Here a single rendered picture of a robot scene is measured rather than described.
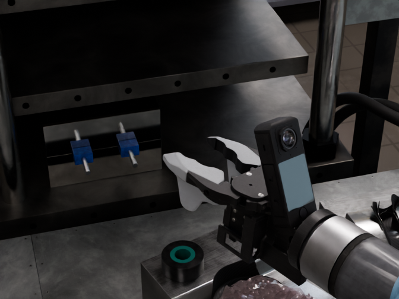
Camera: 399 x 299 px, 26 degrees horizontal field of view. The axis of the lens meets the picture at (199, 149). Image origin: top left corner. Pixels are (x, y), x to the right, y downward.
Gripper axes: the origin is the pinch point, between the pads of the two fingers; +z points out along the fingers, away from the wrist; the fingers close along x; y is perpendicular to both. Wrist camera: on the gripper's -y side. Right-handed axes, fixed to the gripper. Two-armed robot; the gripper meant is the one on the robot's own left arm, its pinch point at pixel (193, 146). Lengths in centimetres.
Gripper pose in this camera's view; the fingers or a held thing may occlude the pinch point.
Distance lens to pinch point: 101.9
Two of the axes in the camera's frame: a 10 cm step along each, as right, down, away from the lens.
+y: -1.0, 8.6, 5.0
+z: -6.8, -4.3, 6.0
